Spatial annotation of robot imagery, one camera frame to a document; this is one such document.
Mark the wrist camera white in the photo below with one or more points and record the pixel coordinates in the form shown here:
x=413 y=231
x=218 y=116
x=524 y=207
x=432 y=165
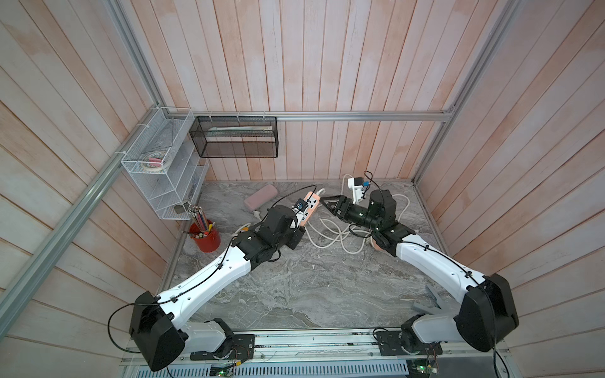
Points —
x=300 y=209
x=359 y=187

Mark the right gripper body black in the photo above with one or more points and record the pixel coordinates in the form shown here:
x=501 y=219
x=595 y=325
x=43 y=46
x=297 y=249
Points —
x=356 y=216

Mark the tape roll in rack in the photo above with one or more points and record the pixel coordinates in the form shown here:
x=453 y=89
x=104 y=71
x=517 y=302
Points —
x=156 y=161

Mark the pink power strip front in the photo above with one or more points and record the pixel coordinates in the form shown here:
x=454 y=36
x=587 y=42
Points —
x=312 y=202

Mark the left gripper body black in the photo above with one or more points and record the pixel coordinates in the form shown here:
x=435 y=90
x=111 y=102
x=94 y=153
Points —
x=293 y=239

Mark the red pencil cup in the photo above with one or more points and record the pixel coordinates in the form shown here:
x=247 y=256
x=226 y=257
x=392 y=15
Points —
x=202 y=231

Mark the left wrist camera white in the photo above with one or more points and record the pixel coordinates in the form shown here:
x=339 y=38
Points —
x=300 y=209

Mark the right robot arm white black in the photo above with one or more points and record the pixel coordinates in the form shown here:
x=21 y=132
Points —
x=487 y=312

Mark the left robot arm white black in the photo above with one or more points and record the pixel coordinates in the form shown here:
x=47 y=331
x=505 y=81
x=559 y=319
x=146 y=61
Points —
x=160 y=324

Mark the pink power strip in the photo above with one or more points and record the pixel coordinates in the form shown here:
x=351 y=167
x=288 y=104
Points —
x=312 y=202
x=375 y=245

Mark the black mesh basket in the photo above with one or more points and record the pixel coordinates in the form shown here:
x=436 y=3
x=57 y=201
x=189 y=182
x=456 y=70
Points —
x=235 y=136

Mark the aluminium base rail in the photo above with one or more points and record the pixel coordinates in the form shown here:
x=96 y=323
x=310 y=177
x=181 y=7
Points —
x=327 y=353

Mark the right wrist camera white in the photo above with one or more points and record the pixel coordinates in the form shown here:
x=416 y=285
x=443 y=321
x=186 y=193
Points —
x=359 y=187

